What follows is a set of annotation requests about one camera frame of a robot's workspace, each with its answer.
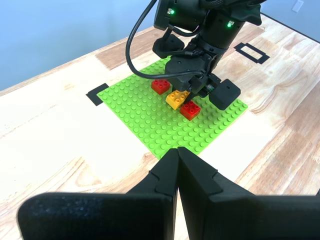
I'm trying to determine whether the thick black camera cable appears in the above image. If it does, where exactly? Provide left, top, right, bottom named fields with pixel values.
left=124, top=0, right=204, bottom=79

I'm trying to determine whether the black tape rectangle marker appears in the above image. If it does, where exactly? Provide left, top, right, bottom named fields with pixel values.
left=233, top=42, right=271, bottom=65

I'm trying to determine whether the red toy brick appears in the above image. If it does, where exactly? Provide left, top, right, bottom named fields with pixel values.
left=179, top=99, right=202, bottom=122
left=150, top=78, right=173, bottom=96

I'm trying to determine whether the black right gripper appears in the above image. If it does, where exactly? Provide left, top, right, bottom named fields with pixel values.
left=152, top=33, right=242, bottom=111

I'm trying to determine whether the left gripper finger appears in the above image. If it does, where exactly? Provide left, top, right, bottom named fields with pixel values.
left=16, top=147, right=180, bottom=240
left=177, top=146, right=320, bottom=240

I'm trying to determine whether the white wall plate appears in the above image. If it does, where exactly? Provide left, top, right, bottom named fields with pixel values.
left=292, top=0, right=305, bottom=12

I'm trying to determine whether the black tape corner marker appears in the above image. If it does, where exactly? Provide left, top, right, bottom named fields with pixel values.
left=85, top=83, right=110, bottom=108

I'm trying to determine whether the green studded baseplate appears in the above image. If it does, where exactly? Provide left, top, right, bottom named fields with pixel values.
left=96, top=56, right=249, bottom=161

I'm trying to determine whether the yellow toy brick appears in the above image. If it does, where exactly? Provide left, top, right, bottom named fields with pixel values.
left=165, top=89, right=191, bottom=111

